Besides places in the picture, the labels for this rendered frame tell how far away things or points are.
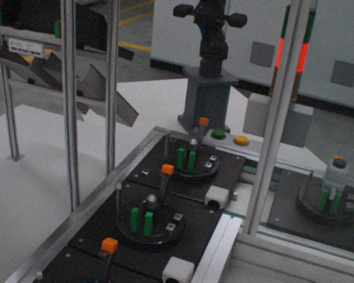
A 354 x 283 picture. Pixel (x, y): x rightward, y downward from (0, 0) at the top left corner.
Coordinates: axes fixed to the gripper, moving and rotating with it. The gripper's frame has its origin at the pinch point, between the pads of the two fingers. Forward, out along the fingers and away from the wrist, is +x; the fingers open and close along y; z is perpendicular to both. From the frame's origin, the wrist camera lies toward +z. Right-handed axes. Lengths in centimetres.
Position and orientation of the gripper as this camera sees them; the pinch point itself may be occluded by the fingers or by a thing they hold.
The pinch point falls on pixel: (207, 35)
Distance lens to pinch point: 108.9
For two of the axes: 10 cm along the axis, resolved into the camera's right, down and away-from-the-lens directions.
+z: -3.5, 4.3, -8.3
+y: 9.3, 2.5, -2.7
